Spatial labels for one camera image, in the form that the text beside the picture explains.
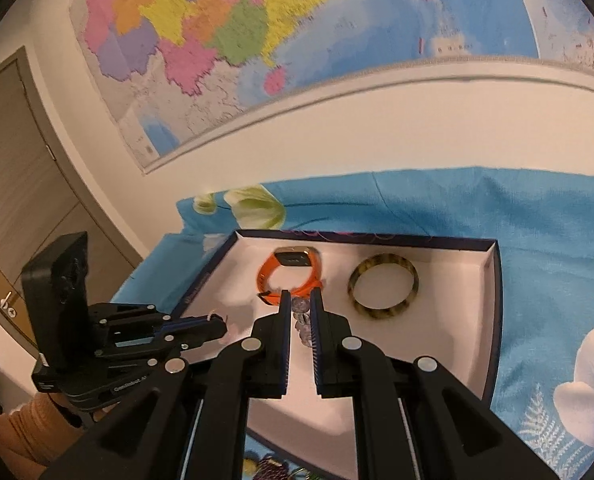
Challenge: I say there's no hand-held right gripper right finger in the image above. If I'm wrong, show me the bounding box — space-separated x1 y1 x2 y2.
309 287 562 480

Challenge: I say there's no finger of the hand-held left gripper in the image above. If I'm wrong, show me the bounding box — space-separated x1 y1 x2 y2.
169 327 228 362
161 312 228 333

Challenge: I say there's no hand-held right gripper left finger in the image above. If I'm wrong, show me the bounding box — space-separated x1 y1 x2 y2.
37 287 293 480

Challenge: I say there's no clear bead bracelet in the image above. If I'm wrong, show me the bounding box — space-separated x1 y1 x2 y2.
289 297 314 348

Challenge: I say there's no dark blue jewelry box tray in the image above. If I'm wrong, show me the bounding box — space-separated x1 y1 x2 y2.
169 230 502 480

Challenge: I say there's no orange smart watch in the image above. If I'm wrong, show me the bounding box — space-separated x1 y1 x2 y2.
257 246 324 307

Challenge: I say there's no tortoiseshell bangle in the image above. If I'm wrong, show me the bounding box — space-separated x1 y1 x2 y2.
347 255 420 320

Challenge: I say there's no grey-brown door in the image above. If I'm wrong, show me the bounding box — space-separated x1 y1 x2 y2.
0 46 144 361

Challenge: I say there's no blue floral bed sheet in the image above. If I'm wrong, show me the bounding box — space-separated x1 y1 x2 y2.
112 167 594 480

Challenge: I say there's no colourful wall map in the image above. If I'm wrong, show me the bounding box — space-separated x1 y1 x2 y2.
70 0 594 176

